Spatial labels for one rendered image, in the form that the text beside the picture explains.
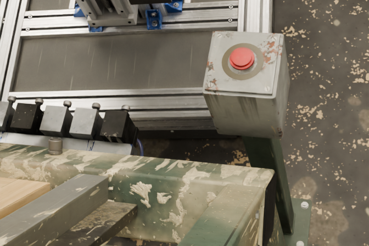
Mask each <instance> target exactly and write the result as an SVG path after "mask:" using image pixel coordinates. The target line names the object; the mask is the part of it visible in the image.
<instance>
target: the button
mask: <svg viewBox="0 0 369 246"><path fill-rule="evenodd" d="M254 59H255V57H254V53H253V52H252V51H251V50H250V49H249V48H245V47H241V48H237V49H235V50H234V51H233V52H232V53H231V55H230V63H231V65H232V67H234V68H235V69H237V70H245V69H248V68H249V67H251V66H252V65H253V63H254Z"/></svg>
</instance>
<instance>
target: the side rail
mask: <svg viewBox="0 0 369 246"><path fill-rule="evenodd" d="M264 195H265V190H264V188H262V187H254V186H245V185H238V184H227V185H225V186H224V188H223V189H222V191H221V192H220V193H219V194H218V195H217V197H216V198H215V199H214V200H213V202H212V203H211V204H210V205H209V206H208V208H207V209H206V210H205V211H204V213H203V214H202V215H201V217H200V218H199V219H198V220H197V222H196V223H195V224H194V225H193V226H192V228H191V229H190V230H189V231H188V233H187V234H186V235H185V236H184V238H183V239H182V240H181V241H180V242H179V244H178V245H177V246H259V245H258V231H259V212H260V204H261V202H262V200H263V199H264Z"/></svg>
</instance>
